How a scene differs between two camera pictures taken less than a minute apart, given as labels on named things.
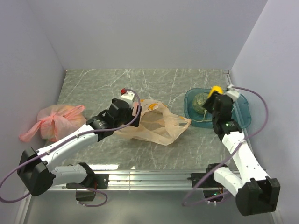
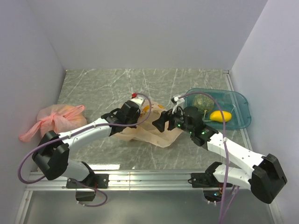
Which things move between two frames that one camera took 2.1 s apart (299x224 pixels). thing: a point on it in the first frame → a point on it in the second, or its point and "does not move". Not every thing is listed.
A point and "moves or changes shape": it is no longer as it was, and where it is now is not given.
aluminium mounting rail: x=138 y=181 does not move
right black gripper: x=212 y=106 → x=170 y=120
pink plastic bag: x=55 y=121 does not move
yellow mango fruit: x=217 y=88 moves or changes shape
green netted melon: x=198 y=101 does not move
